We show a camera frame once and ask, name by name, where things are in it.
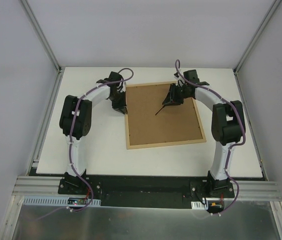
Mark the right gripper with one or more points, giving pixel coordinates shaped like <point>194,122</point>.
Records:
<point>172,94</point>

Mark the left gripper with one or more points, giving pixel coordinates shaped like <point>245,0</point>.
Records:
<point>119,103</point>

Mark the red handled screwdriver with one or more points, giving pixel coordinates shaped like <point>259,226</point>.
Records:
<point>162,108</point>

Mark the wooden picture frame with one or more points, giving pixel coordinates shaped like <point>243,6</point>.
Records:
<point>172,126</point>

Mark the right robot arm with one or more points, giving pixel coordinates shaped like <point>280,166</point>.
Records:
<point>228,124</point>

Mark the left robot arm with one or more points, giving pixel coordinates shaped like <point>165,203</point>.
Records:
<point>76,118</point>

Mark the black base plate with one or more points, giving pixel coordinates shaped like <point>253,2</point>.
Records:
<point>167,192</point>

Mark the right white cable duct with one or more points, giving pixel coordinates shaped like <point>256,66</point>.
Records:
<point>197,205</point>

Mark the white cable duct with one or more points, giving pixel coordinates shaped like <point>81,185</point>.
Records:
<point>197,205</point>
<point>76,202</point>

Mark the left white cable duct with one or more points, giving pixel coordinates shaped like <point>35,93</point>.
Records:
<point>76,202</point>

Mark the aluminium rail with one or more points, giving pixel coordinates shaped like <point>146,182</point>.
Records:
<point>36,186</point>

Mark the left aluminium corner post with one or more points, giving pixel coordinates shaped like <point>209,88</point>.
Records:
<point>40,34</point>

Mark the aluminium corner post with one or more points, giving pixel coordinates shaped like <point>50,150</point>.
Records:
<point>40,34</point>
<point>258,33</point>

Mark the right aluminium corner post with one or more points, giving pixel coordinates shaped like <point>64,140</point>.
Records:
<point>258,33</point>

